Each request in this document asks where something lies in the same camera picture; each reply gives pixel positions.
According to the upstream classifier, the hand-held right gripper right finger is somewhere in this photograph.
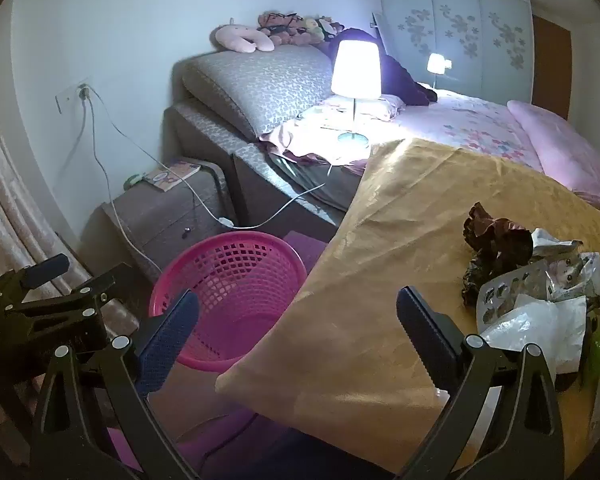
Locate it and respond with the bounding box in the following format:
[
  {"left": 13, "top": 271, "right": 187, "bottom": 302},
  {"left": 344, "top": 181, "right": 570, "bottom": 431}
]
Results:
[{"left": 395, "top": 286, "right": 566, "bottom": 480}]

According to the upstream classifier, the reddish brown wrapper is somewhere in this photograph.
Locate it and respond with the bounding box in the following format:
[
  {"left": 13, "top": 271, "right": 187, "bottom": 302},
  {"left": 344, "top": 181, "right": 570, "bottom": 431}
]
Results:
[{"left": 462, "top": 202, "right": 533, "bottom": 261}]

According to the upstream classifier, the pink quilt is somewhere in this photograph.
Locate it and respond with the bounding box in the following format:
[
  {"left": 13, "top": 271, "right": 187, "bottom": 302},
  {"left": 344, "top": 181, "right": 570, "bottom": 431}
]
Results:
[{"left": 507, "top": 100, "right": 600, "bottom": 221}]

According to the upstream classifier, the light pink cloth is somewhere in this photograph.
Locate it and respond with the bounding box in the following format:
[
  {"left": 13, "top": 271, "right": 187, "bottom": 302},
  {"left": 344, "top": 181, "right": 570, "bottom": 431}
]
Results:
[{"left": 259, "top": 120, "right": 371, "bottom": 163}]

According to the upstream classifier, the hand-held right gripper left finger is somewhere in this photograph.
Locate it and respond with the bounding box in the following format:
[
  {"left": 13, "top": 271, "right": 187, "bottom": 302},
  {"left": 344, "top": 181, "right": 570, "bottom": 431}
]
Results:
[{"left": 30, "top": 290, "right": 201, "bottom": 480}]

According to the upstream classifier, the pink plush neck pillow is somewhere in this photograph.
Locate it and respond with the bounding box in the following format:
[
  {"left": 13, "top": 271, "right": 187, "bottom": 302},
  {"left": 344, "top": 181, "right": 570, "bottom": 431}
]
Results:
[{"left": 215, "top": 24, "right": 276, "bottom": 53}]

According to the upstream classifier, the white charger cable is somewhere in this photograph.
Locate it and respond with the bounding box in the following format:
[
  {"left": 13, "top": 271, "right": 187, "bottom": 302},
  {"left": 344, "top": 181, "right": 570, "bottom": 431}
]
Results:
[{"left": 77, "top": 85, "right": 326, "bottom": 273}]

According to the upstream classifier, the white plastic bag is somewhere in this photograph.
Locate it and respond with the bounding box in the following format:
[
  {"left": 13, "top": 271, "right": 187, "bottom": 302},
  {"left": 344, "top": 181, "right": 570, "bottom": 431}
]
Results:
[{"left": 480, "top": 294, "right": 588, "bottom": 376}]

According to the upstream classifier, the dark purple large plush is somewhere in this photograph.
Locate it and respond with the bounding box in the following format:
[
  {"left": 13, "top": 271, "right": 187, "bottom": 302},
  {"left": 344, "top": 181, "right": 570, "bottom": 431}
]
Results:
[{"left": 325, "top": 27, "right": 438, "bottom": 107}]

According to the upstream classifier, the floral pink bedsheet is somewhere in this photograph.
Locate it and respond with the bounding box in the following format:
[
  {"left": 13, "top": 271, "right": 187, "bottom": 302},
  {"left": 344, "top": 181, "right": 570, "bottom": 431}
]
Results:
[{"left": 375, "top": 89, "right": 546, "bottom": 173}]

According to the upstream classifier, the cartoon printed plastic bag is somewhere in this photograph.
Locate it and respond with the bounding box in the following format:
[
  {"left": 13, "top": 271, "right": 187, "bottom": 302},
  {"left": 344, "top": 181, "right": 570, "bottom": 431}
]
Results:
[{"left": 545, "top": 252, "right": 600, "bottom": 303}]

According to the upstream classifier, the brown wooden door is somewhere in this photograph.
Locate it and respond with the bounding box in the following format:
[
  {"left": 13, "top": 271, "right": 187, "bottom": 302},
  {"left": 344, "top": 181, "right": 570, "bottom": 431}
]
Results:
[{"left": 532, "top": 15, "right": 573, "bottom": 121}]

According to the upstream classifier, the brown teddy bear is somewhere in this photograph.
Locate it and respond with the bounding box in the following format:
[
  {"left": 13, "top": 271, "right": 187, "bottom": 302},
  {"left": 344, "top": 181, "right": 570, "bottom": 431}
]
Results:
[{"left": 257, "top": 10, "right": 306, "bottom": 47}]

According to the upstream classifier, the white table lamp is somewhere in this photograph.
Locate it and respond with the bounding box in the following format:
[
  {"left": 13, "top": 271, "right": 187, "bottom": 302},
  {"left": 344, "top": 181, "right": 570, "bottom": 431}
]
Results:
[{"left": 330, "top": 39, "right": 382, "bottom": 148}]

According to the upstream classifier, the floral sliding door wardrobe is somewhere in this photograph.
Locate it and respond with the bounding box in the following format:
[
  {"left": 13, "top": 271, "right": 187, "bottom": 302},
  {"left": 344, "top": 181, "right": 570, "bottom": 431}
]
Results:
[{"left": 377, "top": 0, "right": 535, "bottom": 107}]

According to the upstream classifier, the white wall outlet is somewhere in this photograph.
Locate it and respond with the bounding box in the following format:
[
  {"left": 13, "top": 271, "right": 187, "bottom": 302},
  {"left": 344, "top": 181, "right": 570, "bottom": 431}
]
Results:
[{"left": 55, "top": 80, "right": 92, "bottom": 113}]

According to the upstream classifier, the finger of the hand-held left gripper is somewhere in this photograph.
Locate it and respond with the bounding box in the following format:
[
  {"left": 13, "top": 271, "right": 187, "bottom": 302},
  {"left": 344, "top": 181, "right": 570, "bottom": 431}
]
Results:
[
  {"left": 0, "top": 254, "right": 71, "bottom": 306},
  {"left": 10, "top": 272, "right": 120, "bottom": 321}
]

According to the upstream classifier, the purple mat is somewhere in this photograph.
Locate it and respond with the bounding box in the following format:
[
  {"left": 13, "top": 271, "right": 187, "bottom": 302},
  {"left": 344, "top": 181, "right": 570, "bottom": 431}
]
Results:
[{"left": 282, "top": 230, "right": 331, "bottom": 273}]

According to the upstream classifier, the yellow floral tablecloth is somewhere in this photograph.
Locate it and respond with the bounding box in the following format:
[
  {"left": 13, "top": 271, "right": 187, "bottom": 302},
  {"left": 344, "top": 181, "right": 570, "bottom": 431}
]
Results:
[{"left": 215, "top": 137, "right": 600, "bottom": 476}]

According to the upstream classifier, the silver blister pack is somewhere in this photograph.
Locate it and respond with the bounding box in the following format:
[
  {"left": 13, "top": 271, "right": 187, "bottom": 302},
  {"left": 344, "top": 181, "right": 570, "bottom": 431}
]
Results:
[{"left": 475, "top": 265, "right": 551, "bottom": 326}]

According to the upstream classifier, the pink printed pillow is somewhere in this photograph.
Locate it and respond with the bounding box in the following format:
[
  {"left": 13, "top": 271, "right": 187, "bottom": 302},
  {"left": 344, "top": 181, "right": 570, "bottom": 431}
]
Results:
[{"left": 300, "top": 94, "right": 406, "bottom": 131}]

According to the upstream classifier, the grey patterned headboard cushion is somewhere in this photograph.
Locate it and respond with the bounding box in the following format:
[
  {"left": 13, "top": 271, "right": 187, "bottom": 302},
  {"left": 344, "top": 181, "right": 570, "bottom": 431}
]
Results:
[{"left": 182, "top": 45, "right": 336, "bottom": 143}]

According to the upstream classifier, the pink plastic basket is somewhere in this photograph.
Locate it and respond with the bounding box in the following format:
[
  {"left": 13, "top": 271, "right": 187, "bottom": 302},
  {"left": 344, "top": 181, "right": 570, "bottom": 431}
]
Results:
[{"left": 149, "top": 232, "right": 308, "bottom": 363}]

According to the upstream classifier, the small plush toy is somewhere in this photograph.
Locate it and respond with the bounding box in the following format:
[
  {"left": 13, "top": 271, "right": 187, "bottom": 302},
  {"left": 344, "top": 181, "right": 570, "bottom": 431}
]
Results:
[{"left": 302, "top": 16, "right": 346, "bottom": 43}]

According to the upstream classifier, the grey bed frame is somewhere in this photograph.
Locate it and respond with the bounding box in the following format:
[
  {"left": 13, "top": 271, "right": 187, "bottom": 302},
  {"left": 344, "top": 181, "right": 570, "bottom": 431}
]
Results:
[{"left": 165, "top": 100, "right": 366, "bottom": 226}]

